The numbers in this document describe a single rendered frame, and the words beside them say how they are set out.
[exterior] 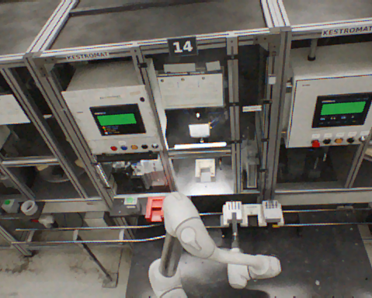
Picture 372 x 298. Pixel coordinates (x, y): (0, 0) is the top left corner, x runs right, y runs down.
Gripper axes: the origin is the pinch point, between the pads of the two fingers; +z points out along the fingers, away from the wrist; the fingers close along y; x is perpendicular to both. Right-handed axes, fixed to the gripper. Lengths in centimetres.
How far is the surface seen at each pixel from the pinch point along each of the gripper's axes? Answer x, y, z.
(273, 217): -23.6, 2.4, -0.9
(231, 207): 1.8, 2.2, 7.1
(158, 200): 49, 5, 13
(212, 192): 13.7, 0.0, 20.1
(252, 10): -13, 109, 48
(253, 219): -12.1, -7.2, 3.6
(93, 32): 63, 110, 42
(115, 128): 59, 69, 17
